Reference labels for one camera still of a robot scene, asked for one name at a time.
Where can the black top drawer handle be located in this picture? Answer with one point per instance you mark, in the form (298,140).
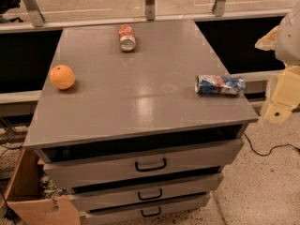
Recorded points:
(151,167)

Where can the bottom grey drawer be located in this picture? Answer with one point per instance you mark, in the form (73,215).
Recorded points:
(146,209)

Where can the left metal window bracket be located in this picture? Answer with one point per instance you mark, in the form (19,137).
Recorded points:
(34,13)

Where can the top grey drawer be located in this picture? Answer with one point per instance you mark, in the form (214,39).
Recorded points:
(100,170)

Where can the red coke can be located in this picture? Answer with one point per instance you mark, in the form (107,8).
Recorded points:
(127,38)

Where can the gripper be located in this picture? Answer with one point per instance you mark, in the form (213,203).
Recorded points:
(290,42)

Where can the black middle drawer handle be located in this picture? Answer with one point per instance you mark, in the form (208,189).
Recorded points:
(152,195)

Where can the grey drawer cabinet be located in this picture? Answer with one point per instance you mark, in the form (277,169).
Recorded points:
(128,102)

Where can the right metal window bracket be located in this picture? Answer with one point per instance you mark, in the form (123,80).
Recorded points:
(219,8)

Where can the black drawer handle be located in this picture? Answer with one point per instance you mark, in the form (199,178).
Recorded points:
(151,213)
(151,167)
(152,195)

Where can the orange fruit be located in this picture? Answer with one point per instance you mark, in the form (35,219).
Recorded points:
(62,77)

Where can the blue crushed soda can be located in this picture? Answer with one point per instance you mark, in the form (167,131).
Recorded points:
(213,84)

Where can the brown cardboard box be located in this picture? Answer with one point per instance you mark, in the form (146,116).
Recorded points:
(26,198)

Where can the middle grey drawer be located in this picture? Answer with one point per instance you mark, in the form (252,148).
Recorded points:
(152,189)

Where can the metal window bracket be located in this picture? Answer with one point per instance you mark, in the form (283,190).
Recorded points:
(34,13)
(219,8)
(150,12)

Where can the black bottom drawer handle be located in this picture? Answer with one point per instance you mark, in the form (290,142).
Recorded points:
(151,213)

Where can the grey drawer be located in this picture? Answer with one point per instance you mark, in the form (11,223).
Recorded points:
(146,209)
(152,189)
(100,170)

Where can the middle metal window bracket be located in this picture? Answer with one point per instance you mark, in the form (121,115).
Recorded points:
(150,12)

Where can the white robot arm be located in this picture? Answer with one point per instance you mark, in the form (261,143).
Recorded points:
(284,40)

